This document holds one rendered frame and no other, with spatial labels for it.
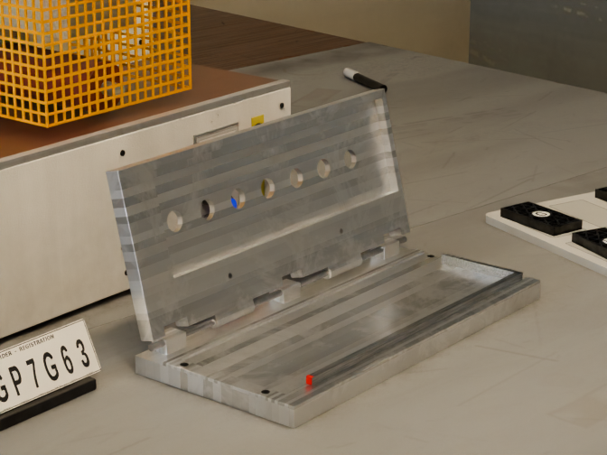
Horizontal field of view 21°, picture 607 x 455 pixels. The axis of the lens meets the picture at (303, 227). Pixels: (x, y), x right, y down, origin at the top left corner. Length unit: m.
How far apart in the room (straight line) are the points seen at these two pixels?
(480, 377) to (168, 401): 0.31
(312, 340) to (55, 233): 0.30
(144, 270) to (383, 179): 0.41
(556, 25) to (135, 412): 2.94
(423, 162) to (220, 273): 0.74
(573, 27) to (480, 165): 2.00
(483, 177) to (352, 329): 0.66
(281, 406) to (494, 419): 0.20
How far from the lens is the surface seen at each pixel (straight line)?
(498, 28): 4.53
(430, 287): 1.86
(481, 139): 2.54
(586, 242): 2.03
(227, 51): 3.15
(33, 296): 1.79
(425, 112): 2.69
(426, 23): 4.47
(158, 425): 1.57
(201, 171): 1.72
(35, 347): 1.62
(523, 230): 2.09
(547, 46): 4.43
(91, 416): 1.60
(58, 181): 1.78
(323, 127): 1.87
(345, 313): 1.78
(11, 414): 1.58
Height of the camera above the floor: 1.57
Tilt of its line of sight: 18 degrees down
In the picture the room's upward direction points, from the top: straight up
